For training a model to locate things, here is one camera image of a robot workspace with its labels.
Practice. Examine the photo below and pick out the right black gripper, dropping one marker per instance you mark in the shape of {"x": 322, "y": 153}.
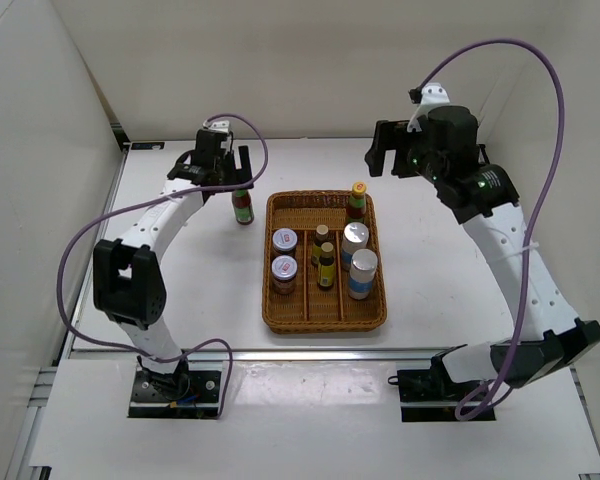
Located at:
{"x": 389, "y": 137}

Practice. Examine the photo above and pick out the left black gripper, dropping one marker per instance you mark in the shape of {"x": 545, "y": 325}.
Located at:
{"x": 238, "y": 176}

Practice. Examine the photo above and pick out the yellow cap sauce bottle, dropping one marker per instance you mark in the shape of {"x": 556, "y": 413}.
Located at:
{"x": 242, "y": 207}
{"x": 356, "y": 206}

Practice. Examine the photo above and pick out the silver lid jar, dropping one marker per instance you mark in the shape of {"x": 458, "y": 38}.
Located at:
{"x": 284, "y": 242}
{"x": 284, "y": 269}

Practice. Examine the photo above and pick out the white blue canister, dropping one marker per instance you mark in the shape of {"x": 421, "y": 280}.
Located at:
{"x": 355, "y": 237}
{"x": 363, "y": 268}

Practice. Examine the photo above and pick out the small yellow label bottle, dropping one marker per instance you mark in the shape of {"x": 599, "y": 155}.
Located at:
{"x": 326, "y": 266}

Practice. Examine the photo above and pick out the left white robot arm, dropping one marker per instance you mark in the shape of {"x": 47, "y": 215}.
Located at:
{"x": 128, "y": 286}

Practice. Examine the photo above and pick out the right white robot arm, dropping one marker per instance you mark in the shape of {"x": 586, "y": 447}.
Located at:
{"x": 548, "y": 333}

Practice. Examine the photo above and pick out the brown wicker basket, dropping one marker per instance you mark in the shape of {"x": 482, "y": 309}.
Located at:
{"x": 308, "y": 309}

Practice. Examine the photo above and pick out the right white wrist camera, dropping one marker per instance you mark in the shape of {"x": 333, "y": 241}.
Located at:
{"x": 426, "y": 98}

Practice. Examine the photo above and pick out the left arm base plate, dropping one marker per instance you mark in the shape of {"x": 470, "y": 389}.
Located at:
{"x": 194, "y": 396}

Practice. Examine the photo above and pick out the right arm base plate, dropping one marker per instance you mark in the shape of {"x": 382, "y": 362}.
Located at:
{"x": 421, "y": 401}

